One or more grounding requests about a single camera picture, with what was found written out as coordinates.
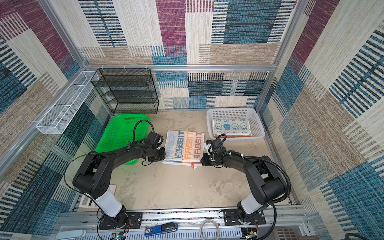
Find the white plastic basket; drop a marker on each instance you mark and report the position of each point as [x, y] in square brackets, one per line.
[250, 114]

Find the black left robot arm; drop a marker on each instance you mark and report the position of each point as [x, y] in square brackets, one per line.
[94, 175]

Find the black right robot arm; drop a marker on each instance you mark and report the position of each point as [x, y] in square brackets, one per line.
[268, 182]

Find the blue black stapler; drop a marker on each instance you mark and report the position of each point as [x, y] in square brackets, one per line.
[161, 229]

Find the orange bunny pattern towel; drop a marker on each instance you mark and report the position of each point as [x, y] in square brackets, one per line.
[246, 135]

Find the white desk calculator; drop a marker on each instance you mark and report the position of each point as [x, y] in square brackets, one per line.
[87, 203]

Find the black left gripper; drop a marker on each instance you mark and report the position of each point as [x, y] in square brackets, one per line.
[162, 156]

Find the light blue flat object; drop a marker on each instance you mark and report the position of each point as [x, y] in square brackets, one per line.
[71, 235]

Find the white wire mesh tray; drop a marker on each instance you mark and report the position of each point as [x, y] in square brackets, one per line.
[59, 116]

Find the black wire mesh shelf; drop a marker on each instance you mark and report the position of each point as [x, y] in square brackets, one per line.
[127, 91]

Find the green plastic laundry basket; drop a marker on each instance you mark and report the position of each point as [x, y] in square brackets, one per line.
[122, 130]

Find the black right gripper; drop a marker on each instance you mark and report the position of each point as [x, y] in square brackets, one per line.
[204, 160]

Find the blue patterned towel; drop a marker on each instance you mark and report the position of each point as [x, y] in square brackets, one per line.
[231, 126]

